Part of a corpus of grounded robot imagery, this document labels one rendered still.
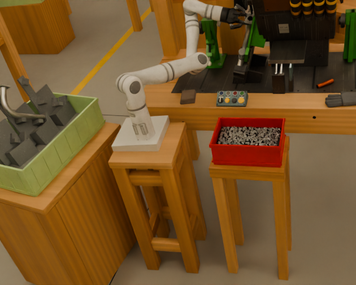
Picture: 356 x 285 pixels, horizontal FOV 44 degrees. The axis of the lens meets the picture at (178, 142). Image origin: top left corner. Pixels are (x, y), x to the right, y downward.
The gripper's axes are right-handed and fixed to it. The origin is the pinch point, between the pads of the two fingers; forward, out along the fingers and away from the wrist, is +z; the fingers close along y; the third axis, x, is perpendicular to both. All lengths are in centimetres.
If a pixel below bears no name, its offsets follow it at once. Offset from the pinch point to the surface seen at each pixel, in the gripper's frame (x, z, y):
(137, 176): -12, -33, -91
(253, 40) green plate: -4.3, 5.4, -11.7
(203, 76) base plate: 22.5, -18.8, -29.0
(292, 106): -7, 31, -40
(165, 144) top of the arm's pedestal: -13, -23, -73
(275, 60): -19.2, 18.3, -23.2
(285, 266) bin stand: 20, 50, -118
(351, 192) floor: 74, 85, -71
